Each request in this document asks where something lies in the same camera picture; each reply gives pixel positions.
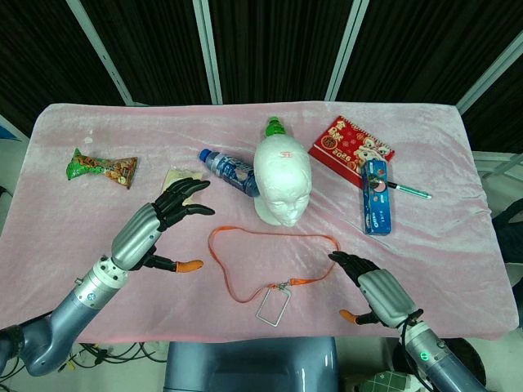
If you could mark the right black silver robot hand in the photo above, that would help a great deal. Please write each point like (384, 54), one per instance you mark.
(384, 290)

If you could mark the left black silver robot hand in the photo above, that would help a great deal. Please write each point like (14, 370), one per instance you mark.
(135, 232)

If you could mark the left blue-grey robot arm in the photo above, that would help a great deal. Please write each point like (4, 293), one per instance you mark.
(81, 302)

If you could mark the white foam mannequin head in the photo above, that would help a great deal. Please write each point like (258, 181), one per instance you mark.
(282, 175)

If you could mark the clear yellowish snack packet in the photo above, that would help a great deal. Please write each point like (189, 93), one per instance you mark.
(175, 176)

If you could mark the green orange snack bag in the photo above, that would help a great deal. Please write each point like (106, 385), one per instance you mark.
(102, 167)

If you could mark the blue Oreo cookie box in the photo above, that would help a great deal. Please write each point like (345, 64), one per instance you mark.
(378, 208)

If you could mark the green grid box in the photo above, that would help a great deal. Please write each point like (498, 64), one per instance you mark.
(388, 381)

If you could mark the green black pen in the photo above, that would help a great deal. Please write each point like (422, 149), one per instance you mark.
(408, 190)

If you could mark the pink velvet tablecloth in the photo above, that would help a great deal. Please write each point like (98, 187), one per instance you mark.
(163, 122)

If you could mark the blue label water bottle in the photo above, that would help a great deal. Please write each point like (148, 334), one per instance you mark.
(229, 167)

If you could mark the red desk calendar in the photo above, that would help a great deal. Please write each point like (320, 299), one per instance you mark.
(339, 143)

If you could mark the blue-grey robot torso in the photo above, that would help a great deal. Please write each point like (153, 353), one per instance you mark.
(245, 363)

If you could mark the white blue panel edge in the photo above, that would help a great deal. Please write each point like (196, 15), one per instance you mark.
(10, 130)

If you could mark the green cap bottle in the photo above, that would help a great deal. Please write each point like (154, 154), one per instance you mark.
(274, 128)

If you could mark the white partition post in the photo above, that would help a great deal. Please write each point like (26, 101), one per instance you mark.
(345, 53)
(102, 53)
(208, 53)
(490, 69)

